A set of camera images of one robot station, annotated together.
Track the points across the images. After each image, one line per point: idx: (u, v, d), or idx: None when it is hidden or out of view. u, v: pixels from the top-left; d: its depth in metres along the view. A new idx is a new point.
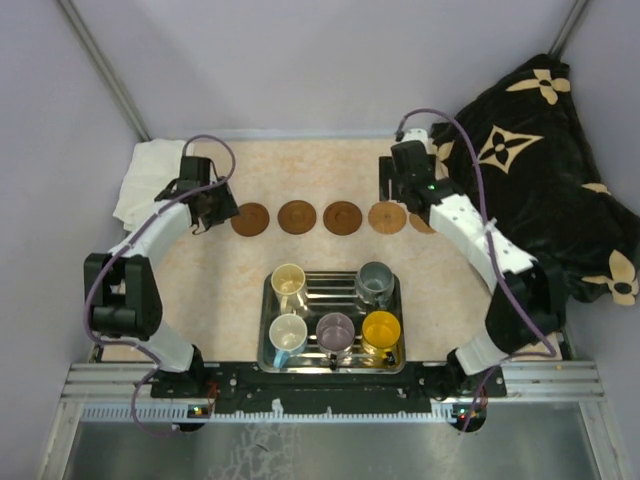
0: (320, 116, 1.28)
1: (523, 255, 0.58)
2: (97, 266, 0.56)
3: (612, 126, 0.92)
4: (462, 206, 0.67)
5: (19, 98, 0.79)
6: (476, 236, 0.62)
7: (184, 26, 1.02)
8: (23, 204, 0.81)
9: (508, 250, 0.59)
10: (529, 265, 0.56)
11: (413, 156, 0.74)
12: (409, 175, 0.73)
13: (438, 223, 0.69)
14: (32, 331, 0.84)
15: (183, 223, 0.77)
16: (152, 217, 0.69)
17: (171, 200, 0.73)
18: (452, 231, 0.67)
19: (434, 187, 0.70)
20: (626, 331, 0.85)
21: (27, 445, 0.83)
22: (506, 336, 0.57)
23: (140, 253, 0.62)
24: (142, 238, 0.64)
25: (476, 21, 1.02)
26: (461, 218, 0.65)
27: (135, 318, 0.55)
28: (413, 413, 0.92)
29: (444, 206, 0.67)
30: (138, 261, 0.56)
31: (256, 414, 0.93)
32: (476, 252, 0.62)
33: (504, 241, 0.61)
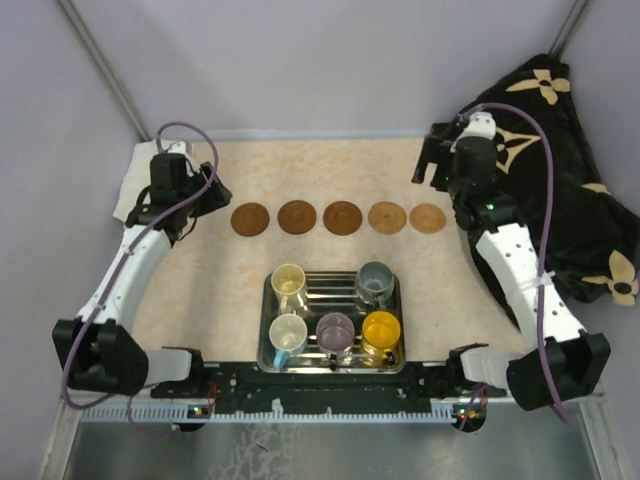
0: (320, 117, 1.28)
1: (573, 323, 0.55)
2: (67, 337, 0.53)
3: (612, 126, 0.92)
4: (520, 240, 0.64)
5: (18, 97, 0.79)
6: (528, 286, 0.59)
7: (184, 26, 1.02)
8: (23, 204, 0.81)
9: (557, 311, 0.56)
10: (576, 337, 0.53)
11: (481, 165, 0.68)
12: (470, 185, 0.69)
13: (488, 251, 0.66)
14: (32, 330, 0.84)
15: (166, 243, 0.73)
16: (123, 256, 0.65)
17: (145, 230, 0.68)
18: (501, 266, 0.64)
19: (492, 207, 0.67)
20: (626, 331, 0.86)
21: (27, 445, 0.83)
22: (523, 395, 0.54)
23: (113, 314, 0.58)
24: (113, 292, 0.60)
25: (476, 21, 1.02)
26: (518, 255, 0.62)
27: (115, 380, 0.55)
28: (413, 413, 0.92)
29: (501, 236, 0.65)
30: (109, 332, 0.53)
31: (256, 414, 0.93)
32: (521, 303, 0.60)
33: (556, 300, 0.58)
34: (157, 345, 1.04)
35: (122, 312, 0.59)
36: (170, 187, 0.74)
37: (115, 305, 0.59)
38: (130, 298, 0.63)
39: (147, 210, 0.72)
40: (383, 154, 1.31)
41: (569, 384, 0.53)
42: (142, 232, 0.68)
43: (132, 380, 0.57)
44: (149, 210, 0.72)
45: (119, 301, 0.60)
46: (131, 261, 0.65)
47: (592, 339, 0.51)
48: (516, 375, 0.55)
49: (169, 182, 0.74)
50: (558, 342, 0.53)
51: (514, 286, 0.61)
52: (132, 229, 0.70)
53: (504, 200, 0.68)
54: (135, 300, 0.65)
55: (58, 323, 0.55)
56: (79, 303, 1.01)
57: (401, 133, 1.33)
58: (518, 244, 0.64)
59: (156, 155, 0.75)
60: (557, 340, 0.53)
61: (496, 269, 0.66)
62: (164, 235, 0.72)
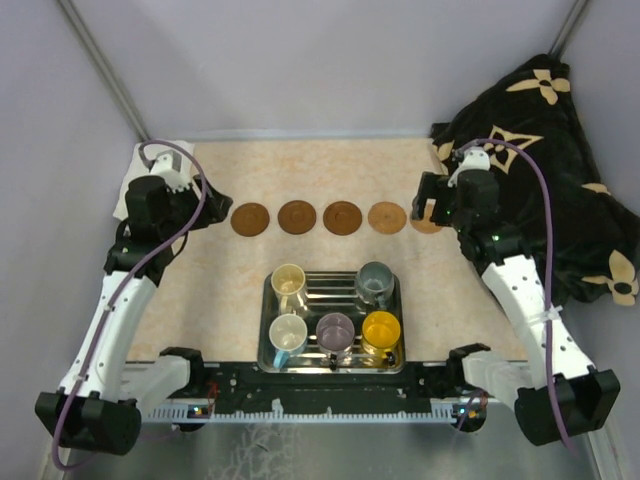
0: (320, 117, 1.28)
1: (581, 358, 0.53)
2: (51, 412, 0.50)
3: (612, 126, 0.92)
4: (526, 274, 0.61)
5: (18, 97, 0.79)
6: (535, 320, 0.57)
7: (184, 27, 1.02)
8: (23, 204, 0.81)
9: (565, 347, 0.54)
10: (584, 373, 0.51)
11: (484, 196, 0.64)
12: (472, 215, 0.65)
13: (496, 285, 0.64)
14: (32, 330, 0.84)
15: (152, 285, 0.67)
16: (103, 316, 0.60)
17: (125, 279, 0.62)
18: (508, 300, 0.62)
19: (498, 238, 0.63)
20: (626, 331, 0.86)
21: (27, 445, 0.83)
22: (531, 430, 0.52)
23: (98, 380, 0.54)
24: (95, 359, 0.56)
25: (476, 21, 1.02)
26: (523, 289, 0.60)
27: (108, 447, 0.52)
28: (413, 413, 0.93)
29: (508, 268, 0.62)
30: (93, 405, 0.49)
31: (256, 414, 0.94)
32: (528, 337, 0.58)
33: (564, 335, 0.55)
34: (157, 345, 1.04)
35: (108, 379, 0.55)
36: (149, 220, 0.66)
37: (98, 374, 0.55)
38: (116, 360, 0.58)
39: (127, 250, 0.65)
40: (383, 154, 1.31)
41: (578, 419, 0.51)
42: (122, 282, 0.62)
43: (126, 444, 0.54)
44: (130, 250, 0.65)
45: (102, 368, 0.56)
46: (112, 319, 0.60)
47: (601, 375, 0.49)
48: (523, 407, 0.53)
49: (148, 215, 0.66)
50: (566, 378, 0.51)
51: (522, 319, 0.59)
52: (112, 276, 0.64)
53: (509, 230, 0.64)
54: (122, 359, 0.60)
55: (40, 399, 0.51)
56: (79, 303, 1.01)
57: (401, 132, 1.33)
58: (525, 276, 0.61)
59: (130, 186, 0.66)
60: (566, 377, 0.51)
61: (503, 302, 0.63)
62: (146, 281, 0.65)
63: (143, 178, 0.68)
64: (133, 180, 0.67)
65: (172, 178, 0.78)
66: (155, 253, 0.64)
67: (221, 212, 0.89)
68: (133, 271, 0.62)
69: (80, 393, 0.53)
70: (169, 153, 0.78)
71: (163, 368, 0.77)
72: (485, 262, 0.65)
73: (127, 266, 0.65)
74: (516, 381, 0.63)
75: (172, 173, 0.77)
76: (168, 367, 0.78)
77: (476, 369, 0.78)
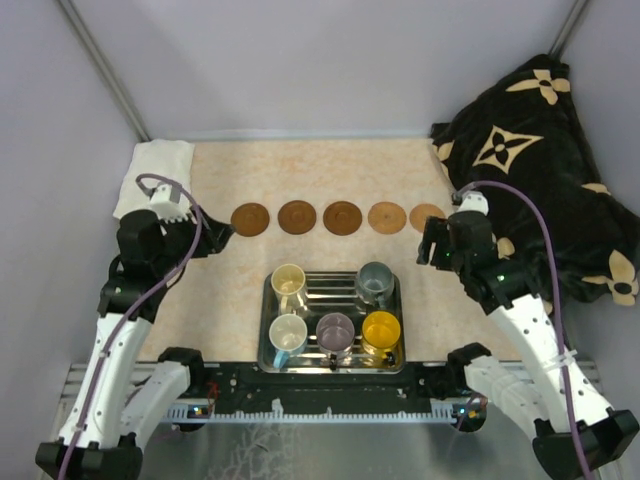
0: (320, 117, 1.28)
1: (600, 401, 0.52)
2: (51, 465, 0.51)
3: (612, 125, 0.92)
4: (535, 314, 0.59)
5: (18, 96, 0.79)
6: (551, 366, 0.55)
7: (184, 27, 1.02)
8: (23, 203, 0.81)
9: (583, 390, 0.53)
10: (605, 418, 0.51)
11: (479, 232, 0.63)
12: (471, 255, 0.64)
13: (504, 324, 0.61)
14: (31, 330, 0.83)
15: (147, 323, 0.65)
16: (99, 361, 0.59)
17: (119, 323, 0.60)
18: (519, 343, 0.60)
19: (503, 276, 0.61)
20: (626, 331, 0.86)
21: (27, 445, 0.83)
22: (554, 470, 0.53)
23: (97, 432, 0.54)
24: (92, 408, 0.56)
25: (476, 22, 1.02)
26: (536, 333, 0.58)
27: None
28: (412, 414, 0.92)
29: (517, 309, 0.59)
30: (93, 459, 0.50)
31: (256, 414, 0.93)
32: (544, 382, 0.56)
33: (581, 378, 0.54)
34: (157, 345, 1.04)
35: (106, 428, 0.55)
36: (143, 257, 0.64)
37: (96, 424, 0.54)
38: (114, 406, 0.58)
39: (120, 289, 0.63)
40: (383, 154, 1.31)
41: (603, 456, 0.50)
42: (117, 324, 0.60)
43: None
44: (122, 291, 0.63)
45: (100, 417, 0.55)
46: (108, 365, 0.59)
47: (620, 417, 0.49)
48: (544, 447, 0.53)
49: (141, 253, 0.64)
50: (588, 425, 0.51)
51: (535, 364, 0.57)
52: (106, 319, 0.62)
53: (512, 267, 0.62)
54: (121, 402, 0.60)
55: (39, 450, 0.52)
56: (79, 304, 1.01)
57: (401, 132, 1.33)
58: (534, 317, 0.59)
59: (122, 222, 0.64)
60: (588, 424, 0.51)
61: (513, 343, 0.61)
62: (141, 320, 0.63)
63: (137, 212, 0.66)
64: (127, 215, 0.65)
65: (170, 210, 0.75)
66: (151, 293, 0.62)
67: (218, 242, 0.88)
68: (126, 313, 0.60)
69: (79, 445, 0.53)
70: (168, 184, 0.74)
71: (160, 382, 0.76)
72: (491, 303, 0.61)
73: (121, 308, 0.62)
74: (531, 410, 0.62)
75: (169, 205, 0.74)
76: (166, 379, 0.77)
77: (482, 381, 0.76)
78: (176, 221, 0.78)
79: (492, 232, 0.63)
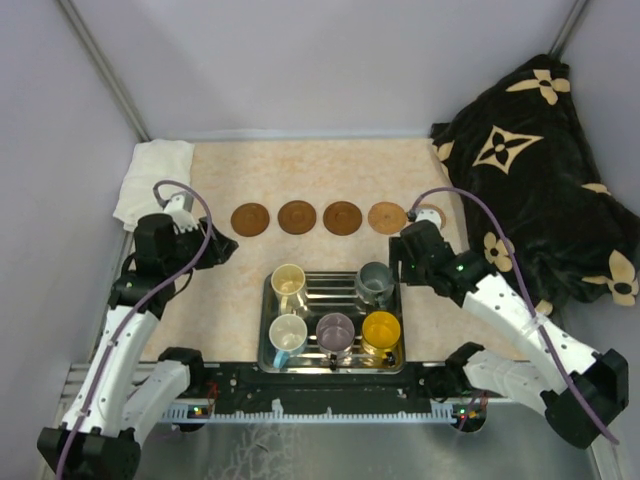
0: (320, 117, 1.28)
1: (584, 349, 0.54)
2: (52, 447, 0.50)
3: (612, 125, 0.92)
4: (500, 289, 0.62)
5: (18, 97, 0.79)
6: (528, 329, 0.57)
7: (183, 26, 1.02)
8: (23, 203, 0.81)
9: (566, 345, 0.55)
10: (592, 363, 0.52)
11: (429, 235, 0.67)
12: (430, 258, 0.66)
13: (475, 307, 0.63)
14: (31, 330, 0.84)
15: (154, 318, 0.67)
16: (106, 351, 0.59)
17: (129, 312, 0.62)
18: (496, 320, 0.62)
19: (462, 266, 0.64)
20: (626, 331, 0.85)
21: (27, 445, 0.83)
22: (573, 435, 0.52)
23: (101, 417, 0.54)
24: (96, 395, 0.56)
25: (476, 22, 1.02)
26: (507, 305, 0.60)
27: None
28: (412, 413, 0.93)
29: (482, 291, 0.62)
30: (95, 441, 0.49)
31: (256, 414, 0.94)
32: (530, 349, 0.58)
33: (560, 334, 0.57)
34: (157, 345, 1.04)
35: (108, 416, 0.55)
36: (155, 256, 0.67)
37: (100, 410, 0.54)
38: (118, 395, 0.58)
39: (131, 284, 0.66)
40: (383, 154, 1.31)
41: (611, 408, 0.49)
42: (127, 316, 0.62)
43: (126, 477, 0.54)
44: (133, 285, 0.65)
45: (104, 404, 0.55)
46: (115, 353, 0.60)
47: (607, 358, 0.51)
48: (558, 417, 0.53)
49: (154, 251, 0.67)
50: (581, 375, 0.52)
51: (517, 335, 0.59)
52: (116, 310, 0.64)
53: (467, 256, 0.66)
54: (124, 394, 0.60)
55: (42, 433, 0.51)
56: (80, 304, 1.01)
57: (401, 132, 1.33)
58: (500, 292, 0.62)
59: (140, 222, 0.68)
60: (580, 374, 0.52)
61: (493, 323, 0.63)
62: (150, 314, 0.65)
63: (154, 215, 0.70)
64: (144, 216, 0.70)
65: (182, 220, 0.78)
66: (156, 290, 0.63)
67: (224, 254, 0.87)
68: (136, 305, 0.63)
69: (82, 429, 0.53)
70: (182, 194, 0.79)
71: (160, 380, 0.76)
72: (460, 294, 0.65)
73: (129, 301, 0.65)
74: (534, 386, 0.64)
75: (182, 213, 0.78)
76: (166, 378, 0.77)
77: (483, 375, 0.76)
78: (187, 231, 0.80)
79: (439, 232, 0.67)
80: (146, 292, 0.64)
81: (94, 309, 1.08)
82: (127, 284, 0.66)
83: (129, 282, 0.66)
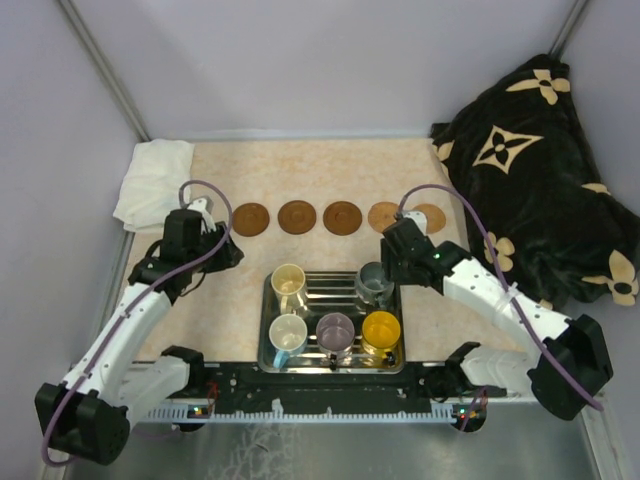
0: (320, 117, 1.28)
1: (556, 316, 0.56)
2: (49, 404, 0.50)
3: (612, 125, 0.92)
4: (476, 271, 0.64)
5: (17, 97, 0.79)
6: (501, 303, 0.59)
7: (183, 26, 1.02)
8: (23, 203, 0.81)
9: (539, 314, 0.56)
10: (564, 329, 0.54)
11: (407, 230, 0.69)
12: (408, 251, 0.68)
13: (454, 291, 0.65)
14: (31, 330, 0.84)
15: (167, 301, 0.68)
16: (117, 320, 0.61)
17: (146, 288, 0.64)
18: (475, 301, 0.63)
19: (439, 255, 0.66)
20: (626, 331, 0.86)
21: (28, 445, 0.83)
22: (558, 405, 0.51)
23: (99, 382, 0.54)
24: (100, 360, 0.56)
25: (476, 21, 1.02)
26: (482, 284, 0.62)
27: (90, 454, 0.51)
28: (413, 414, 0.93)
29: (458, 275, 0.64)
30: (89, 404, 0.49)
31: (256, 414, 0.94)
32: (508, 323, 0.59)
33: (533, 305, 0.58)
34: (157, 345, 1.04)
35: (108, 383, 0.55)
36: (181, 243, 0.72)
37: (101, 375, 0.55)
38: (120, 365, 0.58)
39: (152, 265, 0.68)
40: (383, 154, 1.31)
41: (592, 375, 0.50)
42: (143, 292, 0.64)
43: (111, 454, 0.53)
44: (154, 266, 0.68)
45: (106, 369, 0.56)
46: (126, 323, 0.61)
47: (578, 322, 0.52)
48: (542, 390, 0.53)
49: (181, 239, 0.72)
50: (553, 340, 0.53)
51: (493, 310, 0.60)
52: (135, 286, 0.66)
53: (444, 246, 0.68)
54: (126, 367, 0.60)
55: (41, 389, 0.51)
56: (79, 303, 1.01)
57: (401, 133, 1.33)
58: (476, 274, 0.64)
59: (171, 213, 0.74)
60: (553, 338, 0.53)
61: (473, 305, 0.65)
62: (164, 295, 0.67)
63: (184, 210, 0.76)
64: (176, 209, 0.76)
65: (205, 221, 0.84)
66: (177, 271, 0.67)
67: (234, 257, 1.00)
68: (153, 283, 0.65)
69: (80, 390, 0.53)
70: (204, 197, 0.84)
71: (160, 371, 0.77)
72: (439, 282, 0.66)
73: (148, 279, 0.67)
74: (521, 366, 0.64)
75: (206, 215, 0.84)
76: (166, 370, 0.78)
77: (479, 368, 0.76)
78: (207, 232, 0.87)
79: (416, 227, 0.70)
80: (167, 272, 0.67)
81: (95, 310, 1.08)
82: (148, 264, 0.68)
83: (151, 262, 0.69)
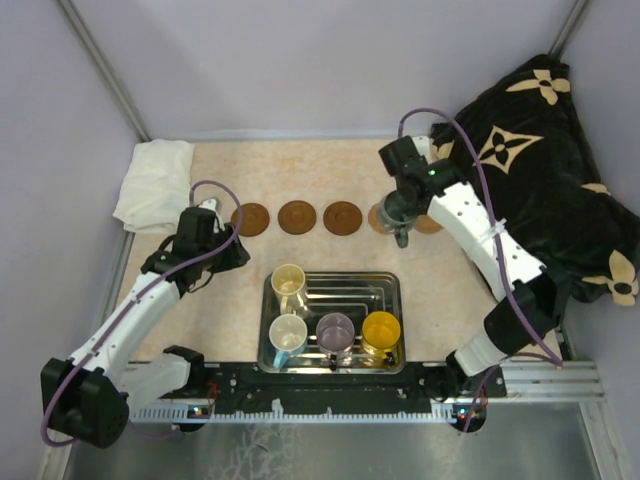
0: (319, 117, 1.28)
1: (532, 261, 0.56)
2: (54, 379, 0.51)
3: (612, 125, 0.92)
4: (468, 198, 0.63)
5: (15, 96, 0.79)
6: (484, 237, 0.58)
7: (183, 27, 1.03)
8: (23, 203, 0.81)
9: (517, 255, 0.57)
10: (538, 273, 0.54)
11: (403, 146, 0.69)
12: (401, 168, 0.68)
13: (442, 214, 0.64)
14: (32, 329, 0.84)
15: (176, 294, 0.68)
16: (128, 304, 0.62)
17: (157, 277, 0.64)
18: (457, 228, 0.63)
19: (435, 173, 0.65)
20: (626, 331, 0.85)
21: (29, 445, 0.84)
22: (505, 341, 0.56)
23: (103, 362, 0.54)
24: (108, 340, 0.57)
25: (475, 21, 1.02)
26: (468, 212, 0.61)
27: (89, 436, 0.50)
28: (412, 414, 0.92)
29: (448, 198, 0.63)
30: (92, 382, 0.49)
31: (256, 414, 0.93)
32: (482, 255, 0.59)
33: (513, 244, 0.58)
34: (157, 345, 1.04)
35: (113, 363, 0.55)
36: (193, 240, 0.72)
37: (108, 354, 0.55)
38: (126, 347, 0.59)
39: (164, 258, 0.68)
40: None
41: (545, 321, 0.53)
42: (154, 280, 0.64)
43: (108, 437, 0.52)
44: (167, 258, 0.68)
45: (113, 350, 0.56)
46: (135, 309, 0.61)
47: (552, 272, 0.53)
48: (493, 326, 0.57)
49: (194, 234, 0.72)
50: (524, 282, 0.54)
51: (473, 242, 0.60)
52: (146, 275, 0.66)
53: (441, 165, 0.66)
54: (130, 352, 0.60)
55: (48, 364, 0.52)
56: (80, 304, 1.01)
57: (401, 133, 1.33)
58: (466, 201, 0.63)
59: (187, 209, 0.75)
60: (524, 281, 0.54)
61: (454, 232, 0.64)
62: (174, 287, 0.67)
63: (198, 207, 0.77)
64: (191, 206, 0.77)
65: (218, 219, 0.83)
66: (189, 262, 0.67)
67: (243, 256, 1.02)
68: (165, 273, 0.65)
69: (86, 367, 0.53)
70: (214, 199, 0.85)
71: (162, 366, 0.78)
72: (427, 199, 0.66)
73: (161, 270, 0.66)
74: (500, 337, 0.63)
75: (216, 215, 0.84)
76: (167, 366, 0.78)
77: (468, 355, 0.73)
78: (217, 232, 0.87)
79: (413, 143, 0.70)
80: (180, 263, 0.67)
81: (94, 310, 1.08)
82: (161, 255, 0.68)
83: (164, 254, 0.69)
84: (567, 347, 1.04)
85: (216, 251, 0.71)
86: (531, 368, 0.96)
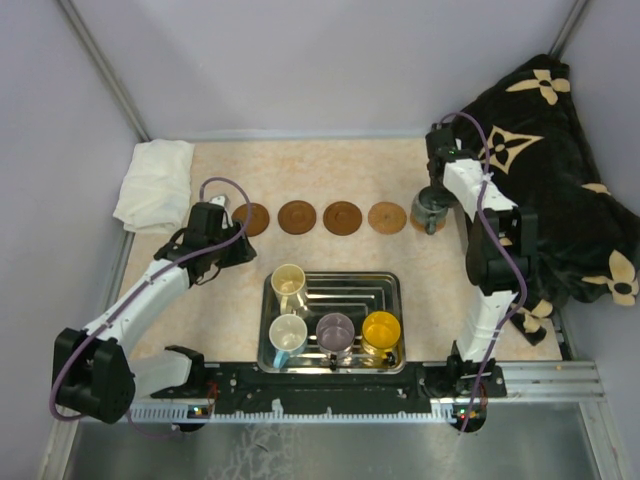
0: (318, 117, 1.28)
1: (508, 202, 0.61)
2: (66, 351, 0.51)
3: (612, 125, 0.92)
4: (472, 165, 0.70)
5: (15, 98, 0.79)
6: (474, 186, 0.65)
7: (183, 27, 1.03)
8: (24, 204, 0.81)
9: (496, 197, 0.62)
10: (510, 209, 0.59)
11: (441, 136, 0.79)
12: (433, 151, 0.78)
13: (451, 179, 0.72)
14: (32, 328, 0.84)
15: (186, 282, 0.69)
16: (141, 284, 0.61)
17: (170, 263, 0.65)
18: (459, 188, 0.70)
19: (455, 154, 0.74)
20: (625, 331, 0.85)
21: (28, 444, 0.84)
22: (477, 274, 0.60)
23: (116, 335, 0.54)
24: (121, 314, 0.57)
25: (474, 22, 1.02)
26: (470, 171, 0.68)
27: (96, 409, 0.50)
28: (413, 414, 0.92)
29: (459, 164, 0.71)
30: (105, 351, 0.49)
31: (256, 414, 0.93)
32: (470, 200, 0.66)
33: (496, 190, 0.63)
34: (157, 345, 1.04)
35: (125, 337, 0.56)
36: (203, 232, 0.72)
37: (121, 327, 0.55)
38: (137, 324, 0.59)
39: (177, 247, 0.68)
40: (383, 154, 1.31)
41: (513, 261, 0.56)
42: (167, 265, 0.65)
43: (112, 411, 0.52)
44: (179, 248, 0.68)
45: (126, 323, 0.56)
46: (149, 289, 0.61)
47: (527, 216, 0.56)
48: (471, 263, 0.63)
49: (205, 227, 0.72)
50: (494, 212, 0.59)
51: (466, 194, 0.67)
52: (159, 261, 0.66)
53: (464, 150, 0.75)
54: (140, 329, 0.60)
55: (62, 333, 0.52)
56: (80, 303, 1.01)
57: (402, 133, 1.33)
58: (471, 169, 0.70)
59: (197, 203, 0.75)
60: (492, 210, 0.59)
61: (457, 193, 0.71)
62: (185, 274, 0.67)
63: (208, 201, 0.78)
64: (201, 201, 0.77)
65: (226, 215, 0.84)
66: (200, 252, 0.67)
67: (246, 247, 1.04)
68: (178, 260, 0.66)
69: (99, 337, 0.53)
70: (222, 195, 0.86)
71: (166, 359, 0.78)
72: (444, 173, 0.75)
73: (172, 258, 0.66)
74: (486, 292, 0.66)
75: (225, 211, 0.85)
76: (171, 360, 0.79)
77: (465, 336, 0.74)
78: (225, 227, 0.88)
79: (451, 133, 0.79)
80: (191, 252, 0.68)
81: (94, 309, 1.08)
82: (174, 246, 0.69)
83: (177, 244, 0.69)
84: (567, 347, 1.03)
85: (226, 243, 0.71)
86: (531, 369, 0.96)
